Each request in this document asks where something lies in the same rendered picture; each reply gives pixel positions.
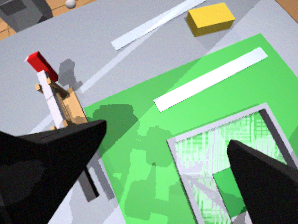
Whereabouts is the white flat bar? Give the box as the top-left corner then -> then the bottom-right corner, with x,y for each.
153,48 -> 268,112
112,0 -> 207,51

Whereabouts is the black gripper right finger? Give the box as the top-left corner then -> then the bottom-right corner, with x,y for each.
226,139 -> 298,224

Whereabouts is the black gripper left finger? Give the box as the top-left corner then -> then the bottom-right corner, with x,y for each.
0,119 -> 106,224

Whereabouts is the yellow rectangular block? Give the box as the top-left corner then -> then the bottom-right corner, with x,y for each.
186,3 -> 235,37

